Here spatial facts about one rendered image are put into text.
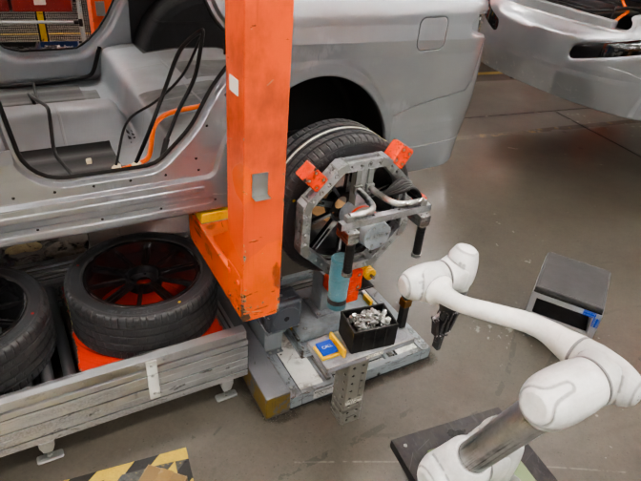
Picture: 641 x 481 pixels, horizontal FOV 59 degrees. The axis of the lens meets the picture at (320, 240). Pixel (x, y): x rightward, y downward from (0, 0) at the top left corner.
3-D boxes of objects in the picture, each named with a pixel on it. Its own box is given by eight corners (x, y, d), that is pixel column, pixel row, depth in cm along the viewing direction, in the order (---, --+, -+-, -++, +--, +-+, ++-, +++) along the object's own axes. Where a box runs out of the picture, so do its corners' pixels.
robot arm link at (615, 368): (599, 328, 150) (566, 343, 144) (664, 369, 137) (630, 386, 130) (586, 366, 156) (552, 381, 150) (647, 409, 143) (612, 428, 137)
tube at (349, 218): (359, 192, 230) (362, 169, 224) (385, 215, 216) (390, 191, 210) (321, 199, 222) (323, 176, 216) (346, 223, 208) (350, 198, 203)
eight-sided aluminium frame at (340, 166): (393, 250, 269) (412, 144, 239) (401, 257, 264) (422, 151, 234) (291, 277, 245) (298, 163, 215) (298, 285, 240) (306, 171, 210)
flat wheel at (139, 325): (168, 253, 304) (164, 216, 291) (246, 315, 268) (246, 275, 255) (46, 304, 262) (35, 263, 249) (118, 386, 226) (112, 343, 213)
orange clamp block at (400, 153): (391, 161, 239) (403, 144, 238) (402, 169, 234) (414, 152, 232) (381, 155, 235) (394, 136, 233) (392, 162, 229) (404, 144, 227)
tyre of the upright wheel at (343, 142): (236, 240, 252) (348, 251, 292) (258, 268, 235) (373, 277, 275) (288, 100, 228) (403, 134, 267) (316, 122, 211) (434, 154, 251)
